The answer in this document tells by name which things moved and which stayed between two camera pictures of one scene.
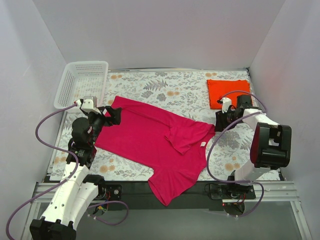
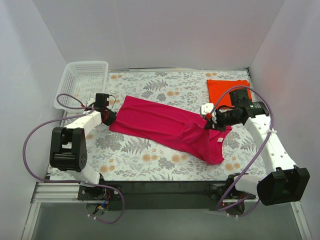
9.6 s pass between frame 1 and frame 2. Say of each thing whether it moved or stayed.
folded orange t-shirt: stayed
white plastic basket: stayed
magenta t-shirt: moved
